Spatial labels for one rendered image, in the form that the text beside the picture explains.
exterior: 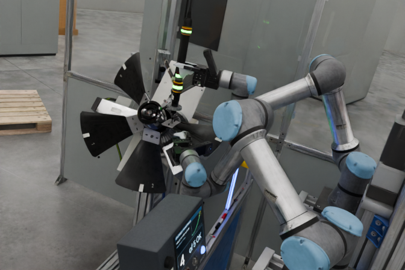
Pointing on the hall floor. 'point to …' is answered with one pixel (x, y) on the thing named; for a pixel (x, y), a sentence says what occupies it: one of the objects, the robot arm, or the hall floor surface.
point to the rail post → (237, 232)
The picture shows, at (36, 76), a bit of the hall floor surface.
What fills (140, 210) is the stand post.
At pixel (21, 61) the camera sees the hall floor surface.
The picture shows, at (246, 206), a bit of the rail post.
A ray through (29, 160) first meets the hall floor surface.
